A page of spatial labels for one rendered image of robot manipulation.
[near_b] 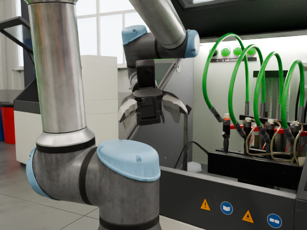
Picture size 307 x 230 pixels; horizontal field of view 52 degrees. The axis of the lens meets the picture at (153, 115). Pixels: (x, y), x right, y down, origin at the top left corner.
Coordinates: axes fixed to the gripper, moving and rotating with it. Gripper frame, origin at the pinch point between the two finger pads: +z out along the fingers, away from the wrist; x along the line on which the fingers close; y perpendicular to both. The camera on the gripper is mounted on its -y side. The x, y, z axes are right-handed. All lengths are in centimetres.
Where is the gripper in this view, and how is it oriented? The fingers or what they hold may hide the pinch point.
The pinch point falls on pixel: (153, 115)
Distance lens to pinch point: 68.8
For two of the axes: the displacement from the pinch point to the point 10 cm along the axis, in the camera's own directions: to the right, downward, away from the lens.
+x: -9.9, 1.2, -0.9
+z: 1.3, 4.4, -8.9
